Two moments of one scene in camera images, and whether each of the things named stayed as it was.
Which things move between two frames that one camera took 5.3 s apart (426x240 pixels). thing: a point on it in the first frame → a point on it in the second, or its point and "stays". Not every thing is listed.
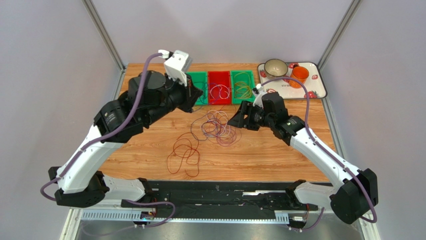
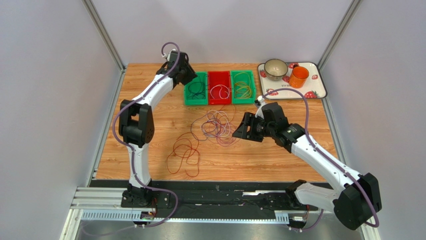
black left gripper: (191, 93) → (191, 75)
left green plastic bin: (200, 80) stays
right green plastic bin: (242, 84) stays
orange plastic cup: (299, 73) stays
